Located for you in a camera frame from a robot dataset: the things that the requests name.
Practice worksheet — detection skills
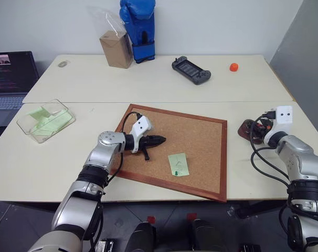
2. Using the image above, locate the flat green note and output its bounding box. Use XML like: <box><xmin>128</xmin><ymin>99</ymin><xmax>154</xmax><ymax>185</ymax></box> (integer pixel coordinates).
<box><xmin>29</xmin><ymin>109</ymin><xmax>73</xmax><ymax>137</ymax></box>

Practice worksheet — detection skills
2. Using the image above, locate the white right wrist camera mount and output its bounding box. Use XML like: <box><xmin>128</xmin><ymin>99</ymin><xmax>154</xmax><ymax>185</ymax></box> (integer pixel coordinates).
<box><xmin>263</xmin><ymin>106</ymin><xmax>293</xmax><ymax>145</ymax></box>

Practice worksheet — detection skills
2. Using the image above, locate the wood-framed cork board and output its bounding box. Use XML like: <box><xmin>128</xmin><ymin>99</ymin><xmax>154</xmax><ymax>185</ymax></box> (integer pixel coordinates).
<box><xmin>109</xmin><ymin>103</ymin><xmax>228</xmax><ymax>203</ymax></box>

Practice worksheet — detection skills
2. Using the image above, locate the clear plastic bag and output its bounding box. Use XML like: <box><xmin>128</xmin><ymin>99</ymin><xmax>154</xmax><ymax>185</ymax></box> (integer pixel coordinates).
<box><xmin>87</xmin><ymin>5</ymin><xmax>131</xmax><ymax>39</ymax></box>

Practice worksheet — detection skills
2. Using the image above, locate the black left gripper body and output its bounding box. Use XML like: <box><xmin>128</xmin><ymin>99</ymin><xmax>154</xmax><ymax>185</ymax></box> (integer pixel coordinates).
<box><xmin>137</xmin><ymin>134</ymin><xmax>155</xmax><ymax>151</ymax></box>

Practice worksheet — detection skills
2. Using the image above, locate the dark rounded shape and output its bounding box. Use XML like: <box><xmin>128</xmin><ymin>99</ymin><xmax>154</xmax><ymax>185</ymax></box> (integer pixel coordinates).
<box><xmin>129</xmin><ymin>222</ymin><xmax>157</xmax><ymax>252</ymax></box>
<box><xmin>190</xmin><ymin>219</ymin><xmax>222</xmax><ymax>252</ymax></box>

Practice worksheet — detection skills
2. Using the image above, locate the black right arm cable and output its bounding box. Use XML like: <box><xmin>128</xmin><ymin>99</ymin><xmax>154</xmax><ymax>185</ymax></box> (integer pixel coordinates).
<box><xmin>250</xmin><ymin>112</ymin><xmax>293</xmax><ymax>187</ymax></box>

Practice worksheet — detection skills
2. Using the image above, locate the brown cardboard box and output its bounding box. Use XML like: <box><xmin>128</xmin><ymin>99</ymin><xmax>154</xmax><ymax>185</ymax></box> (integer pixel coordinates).
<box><xmin>99</xmin><ymin>30</ymin><xmax>133</xmax><ymax>69</ymax></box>

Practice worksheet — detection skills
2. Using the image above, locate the folded green note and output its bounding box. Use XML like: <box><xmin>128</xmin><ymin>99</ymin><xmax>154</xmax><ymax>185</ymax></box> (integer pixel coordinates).
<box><xmin>25</xmin><ymin>105</ymin><xmax>60</xmax><ymax>127</ymax></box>

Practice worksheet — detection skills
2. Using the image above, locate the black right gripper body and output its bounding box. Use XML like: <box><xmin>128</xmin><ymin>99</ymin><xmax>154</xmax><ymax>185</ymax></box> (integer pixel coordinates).
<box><xmin>259</xmin><ymin>110</ymin><xmax>277</xmax><ymax>127</ymax></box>

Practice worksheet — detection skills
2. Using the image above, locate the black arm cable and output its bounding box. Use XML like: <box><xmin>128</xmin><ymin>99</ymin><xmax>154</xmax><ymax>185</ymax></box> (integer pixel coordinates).
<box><xmin>250</xmin><ymin>112</ymin><xmax>293</xmax><ymax>187</ymax></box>
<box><xmin>104</xmin><ymin>112</ymin><xmax>142</xmax><ymax>185</ymax></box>

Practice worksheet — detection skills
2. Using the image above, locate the green sticky note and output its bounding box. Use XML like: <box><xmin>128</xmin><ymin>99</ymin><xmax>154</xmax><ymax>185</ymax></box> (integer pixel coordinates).
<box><xmin>167</xmin><ymin>152</ymin><xmax>190</xmax><ymax>177</ymax></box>

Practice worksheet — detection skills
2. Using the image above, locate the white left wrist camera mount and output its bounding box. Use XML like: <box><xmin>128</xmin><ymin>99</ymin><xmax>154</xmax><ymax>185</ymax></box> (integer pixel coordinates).
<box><xmin>129</xmin><ymin>116</ymin><xmax>152</xmax><ymax>154</ymax></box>

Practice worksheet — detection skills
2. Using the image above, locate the blue boxing glove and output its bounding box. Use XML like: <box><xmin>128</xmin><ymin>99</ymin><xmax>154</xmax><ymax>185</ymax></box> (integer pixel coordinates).
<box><xmin>119</xmin><ymin>0</ymin><xmax>156</xmax><ymax>65</ymax></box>

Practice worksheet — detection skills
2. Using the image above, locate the clear plastic box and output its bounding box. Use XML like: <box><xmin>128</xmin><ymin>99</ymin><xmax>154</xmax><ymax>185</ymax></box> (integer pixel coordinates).
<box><xmin>16</xmin><ymin>99</ymin><xmax>77</xmax><ymax>144</ymax></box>

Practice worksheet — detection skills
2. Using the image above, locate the brown pushpin tray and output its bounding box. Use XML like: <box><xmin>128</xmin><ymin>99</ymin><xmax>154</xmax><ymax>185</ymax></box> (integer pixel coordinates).
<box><xmin>238</xmin><ymin>119</ymin><xmax>266</xmax><ymax>145</ymax></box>

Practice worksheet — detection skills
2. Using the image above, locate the grey handheld game controller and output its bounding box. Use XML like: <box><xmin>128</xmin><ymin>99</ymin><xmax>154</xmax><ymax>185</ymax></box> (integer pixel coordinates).
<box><xmin>171</xmin><ymin>56</ymin><xmax>211</xmax><ymax>86</ymax></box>

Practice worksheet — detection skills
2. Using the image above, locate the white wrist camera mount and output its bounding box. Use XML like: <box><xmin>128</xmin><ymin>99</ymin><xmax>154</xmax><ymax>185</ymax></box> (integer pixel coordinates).
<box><xmin>129</xmin><ymin>116</ymin><xmax>152</xmax><ymax>154</ymax></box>
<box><xmin>263</xmin><ymin>106</ymin><xmax>293</xmax><ymax>145</ymax></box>

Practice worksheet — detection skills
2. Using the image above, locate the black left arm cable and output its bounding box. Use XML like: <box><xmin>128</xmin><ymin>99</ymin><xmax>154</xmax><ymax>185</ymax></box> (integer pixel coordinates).
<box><xmin>104</xmin><ymin>112</ymin><xmax>142</xmax><ymax>185</ymax></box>

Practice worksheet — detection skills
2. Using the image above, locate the open laptop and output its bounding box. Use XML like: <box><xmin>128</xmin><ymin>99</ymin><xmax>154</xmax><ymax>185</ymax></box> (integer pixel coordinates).
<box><xmin>0</xmin><ymin>51</ymin><xmax>40</xmax><ymax>128</ymax></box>

